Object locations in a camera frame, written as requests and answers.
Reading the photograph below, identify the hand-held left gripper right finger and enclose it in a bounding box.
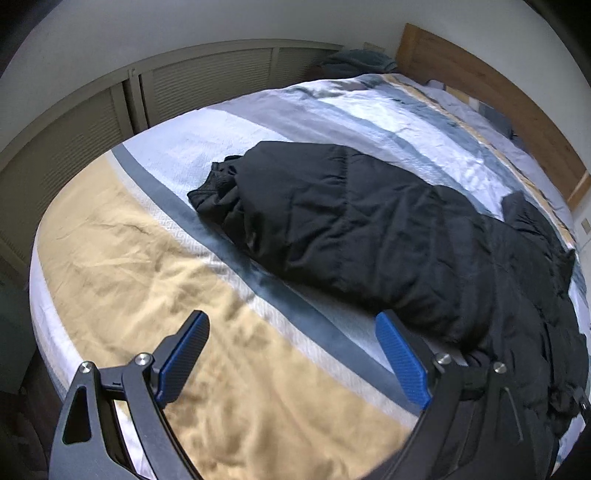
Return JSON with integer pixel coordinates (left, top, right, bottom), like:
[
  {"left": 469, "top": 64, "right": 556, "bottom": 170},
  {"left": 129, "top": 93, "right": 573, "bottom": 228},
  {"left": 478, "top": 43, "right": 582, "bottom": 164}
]
[{"left": 375, "top": 310, "right": 566, "bottom": 480}]

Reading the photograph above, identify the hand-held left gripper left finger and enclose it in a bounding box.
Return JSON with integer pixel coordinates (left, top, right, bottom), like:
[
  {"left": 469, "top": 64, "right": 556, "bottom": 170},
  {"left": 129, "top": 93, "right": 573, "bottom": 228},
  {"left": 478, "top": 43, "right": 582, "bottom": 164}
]
[{"left": 48, "top": 310, "right": 211, "bottom": 480}]

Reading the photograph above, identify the black puffer jacket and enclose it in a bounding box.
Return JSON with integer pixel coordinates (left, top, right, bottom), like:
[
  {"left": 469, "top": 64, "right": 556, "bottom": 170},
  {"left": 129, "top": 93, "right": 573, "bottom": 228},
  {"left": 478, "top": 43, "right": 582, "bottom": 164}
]
[{"left": 187, "top": 141, "right": 591, "bottom": 480}]

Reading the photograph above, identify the striped bed duvet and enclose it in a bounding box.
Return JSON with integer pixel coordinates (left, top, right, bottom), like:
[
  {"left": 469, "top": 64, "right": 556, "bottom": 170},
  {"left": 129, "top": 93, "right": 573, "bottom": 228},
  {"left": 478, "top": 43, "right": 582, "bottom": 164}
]
[{"left": 28, "top": 73, "right": 583, "bottom": 480}]

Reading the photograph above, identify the grey low cabinet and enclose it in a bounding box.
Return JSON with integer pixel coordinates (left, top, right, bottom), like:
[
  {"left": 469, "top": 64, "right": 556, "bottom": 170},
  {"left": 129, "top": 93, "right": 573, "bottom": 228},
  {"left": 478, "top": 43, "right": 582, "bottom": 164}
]
[{"left": 0, "top": 281, "right": 37, "bottom": 394}]

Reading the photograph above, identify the striped pillow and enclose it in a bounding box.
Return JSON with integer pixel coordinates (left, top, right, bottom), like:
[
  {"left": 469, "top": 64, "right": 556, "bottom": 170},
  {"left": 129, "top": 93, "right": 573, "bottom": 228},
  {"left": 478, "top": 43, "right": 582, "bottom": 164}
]
[{"left": 443, "top": 83, "right": 519, "bottom": 139}]

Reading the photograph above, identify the beige louvered cabinet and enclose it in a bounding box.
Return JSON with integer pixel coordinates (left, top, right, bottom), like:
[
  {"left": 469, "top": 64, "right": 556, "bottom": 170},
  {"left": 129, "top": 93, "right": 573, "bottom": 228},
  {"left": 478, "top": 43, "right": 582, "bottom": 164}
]
[{"left": 0, "top": 39, "right": 345, "bottom": 296}]

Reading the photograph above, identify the wooden headboard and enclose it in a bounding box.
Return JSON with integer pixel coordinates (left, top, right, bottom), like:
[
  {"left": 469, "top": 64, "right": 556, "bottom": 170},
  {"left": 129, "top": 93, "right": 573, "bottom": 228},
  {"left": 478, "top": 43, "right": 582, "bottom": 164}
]
[{"left": 396, "top": 23, "right": 591, "bottom": 210}]

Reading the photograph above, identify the blue-grey cloth pile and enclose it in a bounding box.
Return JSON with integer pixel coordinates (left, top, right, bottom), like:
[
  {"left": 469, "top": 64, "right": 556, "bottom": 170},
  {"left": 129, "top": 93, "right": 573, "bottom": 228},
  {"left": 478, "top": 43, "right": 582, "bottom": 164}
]
[{"left": 321, "top": 48, "right": 399, "bottom": 79}]

